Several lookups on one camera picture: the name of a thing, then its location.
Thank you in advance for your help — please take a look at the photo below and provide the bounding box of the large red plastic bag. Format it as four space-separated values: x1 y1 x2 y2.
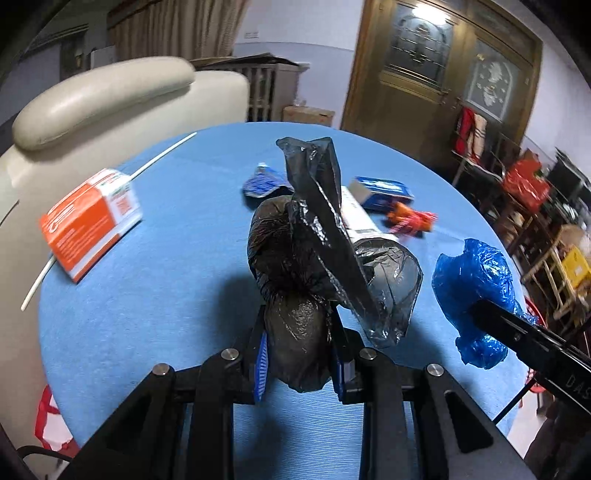
502 159 552 210

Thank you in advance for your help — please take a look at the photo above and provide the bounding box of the thin white rod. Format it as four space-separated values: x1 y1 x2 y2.
21 131 198 312

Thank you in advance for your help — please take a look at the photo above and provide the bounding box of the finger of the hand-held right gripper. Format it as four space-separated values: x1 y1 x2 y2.
468 300 591 407

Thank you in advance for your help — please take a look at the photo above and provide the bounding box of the wooden slatted radiator cover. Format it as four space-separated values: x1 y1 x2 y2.
203 58 310 123

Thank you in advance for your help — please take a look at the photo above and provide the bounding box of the white purple medicine box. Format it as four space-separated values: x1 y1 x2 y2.
339 185 400 245

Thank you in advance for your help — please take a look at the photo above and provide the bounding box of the cream leather sofa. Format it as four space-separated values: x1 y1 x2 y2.
0 55 250 462

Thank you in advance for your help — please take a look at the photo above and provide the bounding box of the black cable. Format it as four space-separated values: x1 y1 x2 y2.
16 444 70 462

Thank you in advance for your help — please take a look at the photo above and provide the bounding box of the blue plastic bag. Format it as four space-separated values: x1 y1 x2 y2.
431 237 539 370

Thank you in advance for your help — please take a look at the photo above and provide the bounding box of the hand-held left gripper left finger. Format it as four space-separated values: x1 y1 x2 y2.
58 305 271 480

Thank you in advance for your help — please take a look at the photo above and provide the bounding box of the black monitor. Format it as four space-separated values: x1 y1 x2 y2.
547 148 591 204

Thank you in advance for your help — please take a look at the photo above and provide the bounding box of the blue crumpled packet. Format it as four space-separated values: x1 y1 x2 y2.
242 164 294 198

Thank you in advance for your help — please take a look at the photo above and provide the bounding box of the orange white cardboard box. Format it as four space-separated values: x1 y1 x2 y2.
39 168 143 283

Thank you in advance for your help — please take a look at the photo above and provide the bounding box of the brown cardboard box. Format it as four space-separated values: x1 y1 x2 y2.
281 105 335 127

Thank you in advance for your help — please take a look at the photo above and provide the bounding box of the blue cardboard box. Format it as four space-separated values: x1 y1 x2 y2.
348 176 414 210

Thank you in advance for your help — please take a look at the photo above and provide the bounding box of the wooden door with glass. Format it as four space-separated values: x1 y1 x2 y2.
342 0 543 171

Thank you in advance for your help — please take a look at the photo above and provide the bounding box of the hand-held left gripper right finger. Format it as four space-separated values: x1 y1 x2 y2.
323 318 532 480

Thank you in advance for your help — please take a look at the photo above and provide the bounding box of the beige curtain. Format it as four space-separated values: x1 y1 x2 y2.
108 0 250 63

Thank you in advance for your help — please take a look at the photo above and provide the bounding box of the red white plastic bag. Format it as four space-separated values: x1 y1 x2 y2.
34 385 79 453

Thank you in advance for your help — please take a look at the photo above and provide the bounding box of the red garment on chair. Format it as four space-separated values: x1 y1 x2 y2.
455 107 488 162

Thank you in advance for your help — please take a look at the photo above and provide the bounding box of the black plastic bag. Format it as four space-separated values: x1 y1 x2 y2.
247 136 423 394

